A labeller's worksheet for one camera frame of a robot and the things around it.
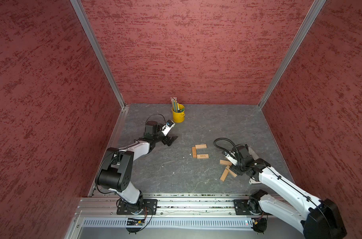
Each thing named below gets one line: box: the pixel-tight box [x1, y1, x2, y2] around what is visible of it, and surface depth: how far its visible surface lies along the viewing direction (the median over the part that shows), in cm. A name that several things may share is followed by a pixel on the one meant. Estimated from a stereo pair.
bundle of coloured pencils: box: [170, 96, 180, 113], surface depth 105 cm
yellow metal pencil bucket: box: [171, 103, 186, 123], surface depth 106 cm
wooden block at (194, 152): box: [191, 146, 197, 158], surface depth 96 cm
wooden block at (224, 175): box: [219, 168, 229, 182], surface depth 87 cm
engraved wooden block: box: [196, 153, 209, 159], surface depth 94 cm
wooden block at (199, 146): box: [194, 143, 207, 149], surface depth 97 cm
